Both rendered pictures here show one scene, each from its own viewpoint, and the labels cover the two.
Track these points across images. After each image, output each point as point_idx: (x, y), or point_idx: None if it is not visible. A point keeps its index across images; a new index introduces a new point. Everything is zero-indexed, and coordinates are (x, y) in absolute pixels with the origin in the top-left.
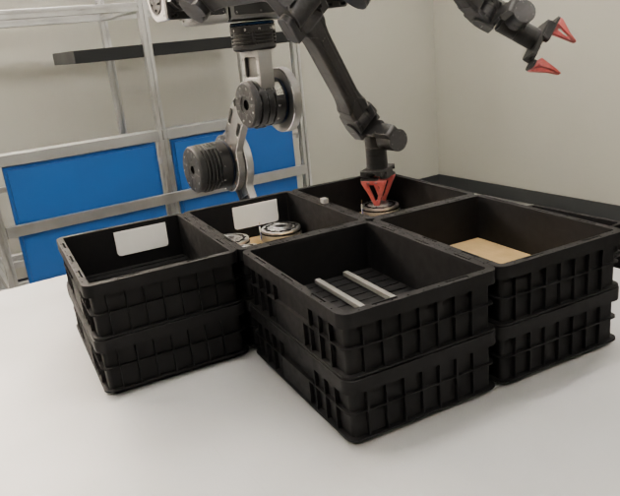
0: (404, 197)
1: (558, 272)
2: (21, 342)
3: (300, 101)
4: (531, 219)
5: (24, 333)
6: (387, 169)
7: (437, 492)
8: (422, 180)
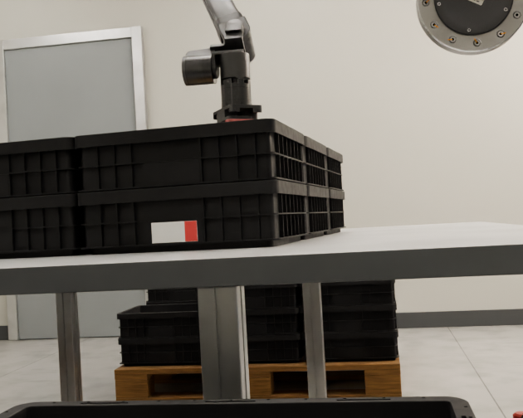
0: (212, 153)
1: None
2: (353, 230)
3: (417, 6)
4: None
5: (371, 229)
6: (218, 111)
7: None
8: (173, 127)
